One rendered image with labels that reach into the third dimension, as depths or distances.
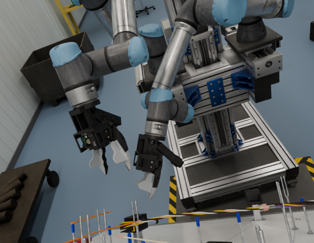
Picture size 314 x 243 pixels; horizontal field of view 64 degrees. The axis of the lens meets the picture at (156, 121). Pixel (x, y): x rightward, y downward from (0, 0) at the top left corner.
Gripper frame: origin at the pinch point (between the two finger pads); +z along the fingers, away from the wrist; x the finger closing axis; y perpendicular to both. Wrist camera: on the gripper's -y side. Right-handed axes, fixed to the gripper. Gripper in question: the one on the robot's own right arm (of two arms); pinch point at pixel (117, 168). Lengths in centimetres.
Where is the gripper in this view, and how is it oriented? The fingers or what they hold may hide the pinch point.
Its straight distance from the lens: 72.9
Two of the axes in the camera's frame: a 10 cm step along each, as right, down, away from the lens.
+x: 8.6, -2.2, -4.6
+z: 3.4, 9.2, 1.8
